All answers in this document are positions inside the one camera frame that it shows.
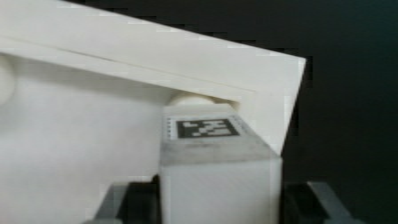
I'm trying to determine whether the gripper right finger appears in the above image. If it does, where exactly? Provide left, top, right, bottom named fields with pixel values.
left=279, top=182, right=366, bottom=224

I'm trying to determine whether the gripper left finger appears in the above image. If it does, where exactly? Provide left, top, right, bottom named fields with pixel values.
left=87, top=176, right=162, bottom=224

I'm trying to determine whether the white square tabletop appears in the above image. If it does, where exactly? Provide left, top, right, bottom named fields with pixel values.
left=0, top=36, right=263, bottom=224

